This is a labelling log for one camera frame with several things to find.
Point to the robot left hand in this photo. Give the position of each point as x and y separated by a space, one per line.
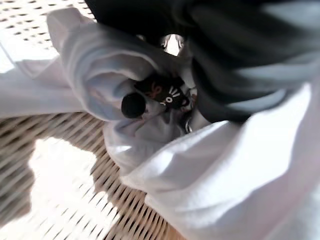
225 50

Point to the white garment with black print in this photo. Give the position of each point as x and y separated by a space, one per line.
200 175

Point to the woven wicker laundry basket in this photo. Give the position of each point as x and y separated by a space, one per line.
75 200

